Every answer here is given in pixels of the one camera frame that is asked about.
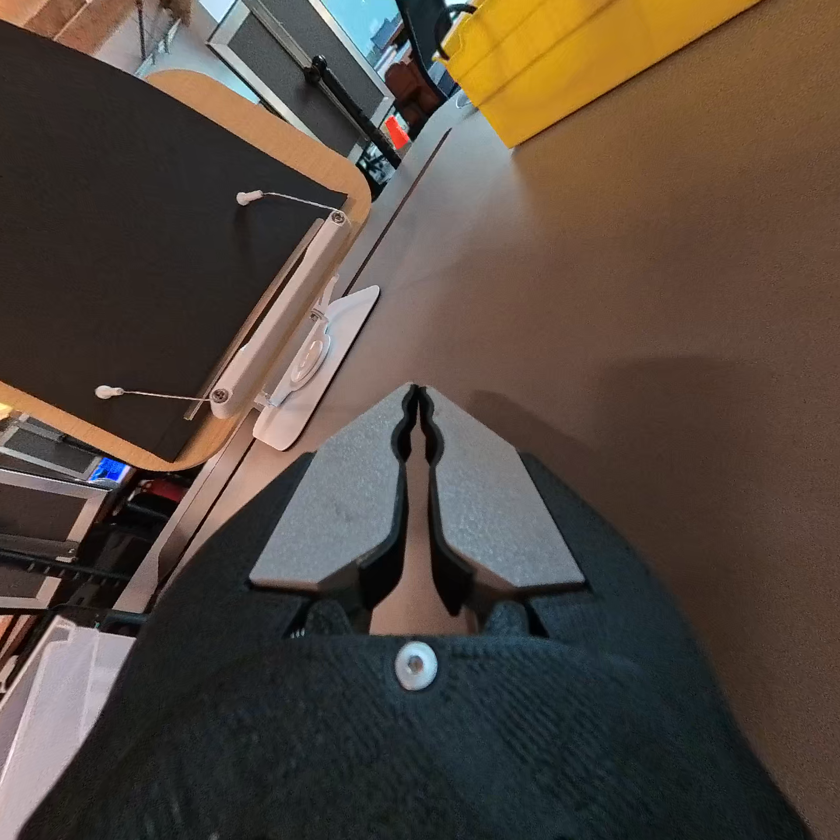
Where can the wooden book stand board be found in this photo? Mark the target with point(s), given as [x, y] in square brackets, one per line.
[331, 164]

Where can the grey metal rack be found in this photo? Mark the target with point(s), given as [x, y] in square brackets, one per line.
[46, 512]

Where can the white panel clamp bracket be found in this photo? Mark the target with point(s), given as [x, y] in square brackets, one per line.
[308, 289]

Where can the grey desk partition panel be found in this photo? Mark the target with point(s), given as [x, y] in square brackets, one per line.
[282, 59]

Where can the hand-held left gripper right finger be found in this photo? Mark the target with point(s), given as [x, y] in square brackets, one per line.
[499, 518]

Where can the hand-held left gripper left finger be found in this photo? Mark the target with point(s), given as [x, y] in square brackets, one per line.
[334, 512]

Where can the orange cone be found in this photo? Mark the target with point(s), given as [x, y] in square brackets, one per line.
[397, 134]

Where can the black pole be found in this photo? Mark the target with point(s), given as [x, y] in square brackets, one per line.
[348, 98]

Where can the yellow plastic bin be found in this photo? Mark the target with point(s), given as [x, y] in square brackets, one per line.
[558, 79]

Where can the black office chair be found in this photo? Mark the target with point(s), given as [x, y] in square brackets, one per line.
[426, 26]

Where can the clear plastic box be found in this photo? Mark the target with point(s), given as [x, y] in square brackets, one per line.
[52, 689]

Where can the black sheet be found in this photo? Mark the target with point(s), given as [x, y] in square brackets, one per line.
[131, 229]

